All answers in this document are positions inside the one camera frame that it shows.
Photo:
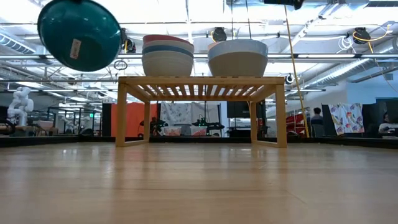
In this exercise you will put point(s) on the black metal table frame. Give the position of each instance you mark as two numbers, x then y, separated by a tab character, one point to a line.
46	141

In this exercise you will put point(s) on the black panel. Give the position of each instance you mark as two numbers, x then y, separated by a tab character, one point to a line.
106	119

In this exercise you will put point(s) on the off-white bowl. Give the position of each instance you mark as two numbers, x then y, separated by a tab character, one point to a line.
168	67

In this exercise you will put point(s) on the grey patterned cloth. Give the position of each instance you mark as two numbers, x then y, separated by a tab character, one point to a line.
177	113

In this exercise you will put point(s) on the black partition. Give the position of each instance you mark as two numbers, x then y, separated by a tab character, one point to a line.
371	115

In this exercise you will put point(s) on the pink bowl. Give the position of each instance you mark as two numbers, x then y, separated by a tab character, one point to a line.
161	37

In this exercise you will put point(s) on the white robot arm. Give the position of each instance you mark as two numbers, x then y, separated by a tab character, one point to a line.
20	105

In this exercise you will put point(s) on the translucent light blue bowl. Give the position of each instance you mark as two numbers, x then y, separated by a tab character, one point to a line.
237	48

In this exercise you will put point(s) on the black background robot arm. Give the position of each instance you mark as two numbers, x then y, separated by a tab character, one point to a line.
208	125

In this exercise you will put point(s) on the clear plastic bin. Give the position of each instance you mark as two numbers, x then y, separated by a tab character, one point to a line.
172	131
199	131

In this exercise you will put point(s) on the person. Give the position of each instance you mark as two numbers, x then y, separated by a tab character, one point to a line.
387	127
316	119

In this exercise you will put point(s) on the teal bowl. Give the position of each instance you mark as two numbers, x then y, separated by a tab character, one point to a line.
93	37

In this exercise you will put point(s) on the floral cloth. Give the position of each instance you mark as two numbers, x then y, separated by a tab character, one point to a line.
346	118

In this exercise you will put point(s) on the orange partition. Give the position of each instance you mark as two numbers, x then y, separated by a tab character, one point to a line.
133	119

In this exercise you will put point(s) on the black monitor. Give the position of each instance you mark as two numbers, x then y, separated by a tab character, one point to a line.
237	109

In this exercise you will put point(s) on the grey bowl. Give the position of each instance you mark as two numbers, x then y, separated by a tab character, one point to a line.
237	68

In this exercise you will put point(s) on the wooden slatted shelf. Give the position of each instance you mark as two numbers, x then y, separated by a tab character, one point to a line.
202	80

